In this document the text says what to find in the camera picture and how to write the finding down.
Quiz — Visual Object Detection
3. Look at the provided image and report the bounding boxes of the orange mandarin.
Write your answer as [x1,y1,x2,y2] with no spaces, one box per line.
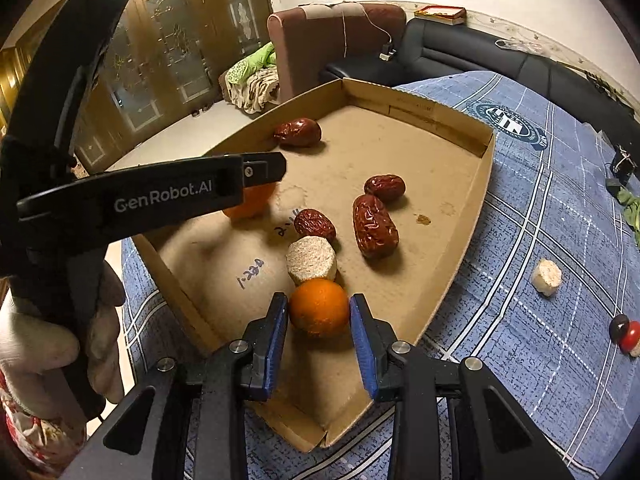
[290,278,349,338]
[222,182,277,221]

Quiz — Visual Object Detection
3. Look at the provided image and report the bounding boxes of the white corn cob piece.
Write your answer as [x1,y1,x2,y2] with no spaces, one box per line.
[285,236,337,285]

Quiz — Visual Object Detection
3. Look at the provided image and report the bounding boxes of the large red jujube date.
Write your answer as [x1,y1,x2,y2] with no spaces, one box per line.
[352,194,399,259]

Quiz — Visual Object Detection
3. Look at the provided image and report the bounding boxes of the small red date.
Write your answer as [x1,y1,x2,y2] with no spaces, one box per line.
[363,174,406,204]

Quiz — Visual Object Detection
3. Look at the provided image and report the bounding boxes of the dark red jujube date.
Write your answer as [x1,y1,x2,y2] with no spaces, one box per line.
[272,117,322,148]

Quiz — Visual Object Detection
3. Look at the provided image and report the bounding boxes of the left hand white glove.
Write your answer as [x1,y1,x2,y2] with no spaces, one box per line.
[1,262,126,426]

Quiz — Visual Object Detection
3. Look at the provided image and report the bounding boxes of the small date in tray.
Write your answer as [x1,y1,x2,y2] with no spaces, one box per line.
[294,208,336,242]

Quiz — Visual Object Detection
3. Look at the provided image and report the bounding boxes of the cardboard tray box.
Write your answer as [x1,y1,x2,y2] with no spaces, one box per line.
[130,77,497,455]

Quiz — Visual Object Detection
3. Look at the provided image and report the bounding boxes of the blue plaid tablecloth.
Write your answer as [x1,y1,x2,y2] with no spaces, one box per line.
[122,70,639,479]

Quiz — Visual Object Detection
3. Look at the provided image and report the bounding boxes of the wooden glass cabinet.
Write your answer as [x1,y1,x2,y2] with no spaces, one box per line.
[0,0,274,176]

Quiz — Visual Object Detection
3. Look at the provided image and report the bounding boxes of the green patterned blanket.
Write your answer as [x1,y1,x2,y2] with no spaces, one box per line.
[219,42,280,115]

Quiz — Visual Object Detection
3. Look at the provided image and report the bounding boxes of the dark purple plum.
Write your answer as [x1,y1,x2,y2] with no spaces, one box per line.
[608,313,629,344]

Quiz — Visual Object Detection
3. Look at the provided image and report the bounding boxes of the red cherry tomato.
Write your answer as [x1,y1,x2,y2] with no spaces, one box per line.
[618,321,640,358]

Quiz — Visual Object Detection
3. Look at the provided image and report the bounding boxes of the green leafy vegetable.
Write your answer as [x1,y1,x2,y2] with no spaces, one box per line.
[616,188,640,248]

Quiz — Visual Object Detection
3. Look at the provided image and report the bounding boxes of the black leather sofa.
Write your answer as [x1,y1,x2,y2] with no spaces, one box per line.
[319,18,639,162]

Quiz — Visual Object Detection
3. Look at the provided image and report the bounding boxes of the black cup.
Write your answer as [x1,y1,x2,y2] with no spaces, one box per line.
[611,146,638,185]

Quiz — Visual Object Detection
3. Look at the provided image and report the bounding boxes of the brown armchair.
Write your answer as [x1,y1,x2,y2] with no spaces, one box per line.
[267,2,407,103]

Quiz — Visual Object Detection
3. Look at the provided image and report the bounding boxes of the clear plastic bag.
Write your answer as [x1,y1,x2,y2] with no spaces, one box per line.
[495,38,549,58]

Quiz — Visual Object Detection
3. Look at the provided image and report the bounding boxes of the red book on sofa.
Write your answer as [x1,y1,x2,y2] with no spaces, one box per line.
[413,4,466,26]

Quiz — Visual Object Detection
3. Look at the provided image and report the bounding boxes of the white charger cable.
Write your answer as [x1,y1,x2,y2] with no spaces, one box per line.
[339,3,396,61]

